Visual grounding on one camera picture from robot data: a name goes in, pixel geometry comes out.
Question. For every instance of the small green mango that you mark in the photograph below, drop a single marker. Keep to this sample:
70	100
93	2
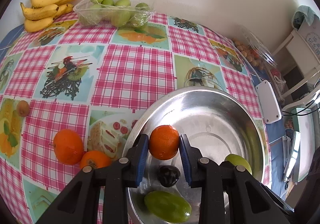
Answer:
238	160

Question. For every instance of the large green mango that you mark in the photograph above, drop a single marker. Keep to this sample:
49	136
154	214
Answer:
168	206

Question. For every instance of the yellow banana bunch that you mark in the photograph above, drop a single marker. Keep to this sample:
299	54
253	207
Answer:
43	13

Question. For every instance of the plastic tray of green fruits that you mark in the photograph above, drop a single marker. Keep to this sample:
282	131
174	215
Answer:
117	13

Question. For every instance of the silver metal plate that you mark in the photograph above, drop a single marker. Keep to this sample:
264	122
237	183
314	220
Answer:
214	122

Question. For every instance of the checkered fruit-print tablecloth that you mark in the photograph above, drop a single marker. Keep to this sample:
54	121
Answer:
73	77

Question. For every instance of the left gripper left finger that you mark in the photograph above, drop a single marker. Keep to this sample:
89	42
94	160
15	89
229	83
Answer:
78	202

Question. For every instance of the clear box of longans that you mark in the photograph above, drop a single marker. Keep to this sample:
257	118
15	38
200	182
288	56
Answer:
253	50

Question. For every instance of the white plastic box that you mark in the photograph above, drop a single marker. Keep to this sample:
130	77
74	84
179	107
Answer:
268	102

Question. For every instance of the brown kiwi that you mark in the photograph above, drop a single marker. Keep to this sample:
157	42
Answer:
23	108

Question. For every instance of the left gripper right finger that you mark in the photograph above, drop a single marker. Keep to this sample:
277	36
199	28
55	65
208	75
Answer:
229	194

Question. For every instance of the orange tangerine with stem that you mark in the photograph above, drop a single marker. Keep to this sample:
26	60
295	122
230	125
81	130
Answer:
95	159

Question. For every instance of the dark plum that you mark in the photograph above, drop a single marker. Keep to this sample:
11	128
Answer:
168	175

